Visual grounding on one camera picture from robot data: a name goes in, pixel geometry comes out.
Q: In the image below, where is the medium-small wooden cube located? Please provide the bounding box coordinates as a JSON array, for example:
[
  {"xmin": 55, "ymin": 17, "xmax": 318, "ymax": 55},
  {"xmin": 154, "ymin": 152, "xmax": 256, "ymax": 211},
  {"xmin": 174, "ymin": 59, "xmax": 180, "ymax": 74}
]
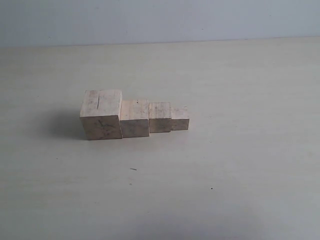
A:
[{"xmin": 148, "ymin": 102, "xmax": 172, "ymax": 133}]

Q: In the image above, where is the smallest wooden cube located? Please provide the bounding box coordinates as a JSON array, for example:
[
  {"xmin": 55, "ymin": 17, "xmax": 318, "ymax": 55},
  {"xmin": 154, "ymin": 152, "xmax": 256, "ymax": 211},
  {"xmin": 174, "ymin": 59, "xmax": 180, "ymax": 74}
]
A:
[{"xmin": 170, "ymin": 106, "xmax": 190, "ymax": 131}]

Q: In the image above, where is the medium-large wooden cube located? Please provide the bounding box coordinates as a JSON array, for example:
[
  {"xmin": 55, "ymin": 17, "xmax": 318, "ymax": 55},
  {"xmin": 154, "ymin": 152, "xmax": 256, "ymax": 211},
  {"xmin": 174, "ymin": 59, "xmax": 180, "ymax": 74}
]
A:
[{"xmin": 120, "ymin": 99, "xmax": 150, "ymax": 138}]

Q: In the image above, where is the largest wooden cube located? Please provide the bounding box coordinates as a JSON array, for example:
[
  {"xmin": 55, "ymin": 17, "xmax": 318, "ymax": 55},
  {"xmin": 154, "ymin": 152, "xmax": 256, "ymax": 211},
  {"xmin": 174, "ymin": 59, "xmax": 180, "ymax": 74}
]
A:
[{"xmin": 79, "ymin": 89, "xmax": 123, "ymax": 141}]

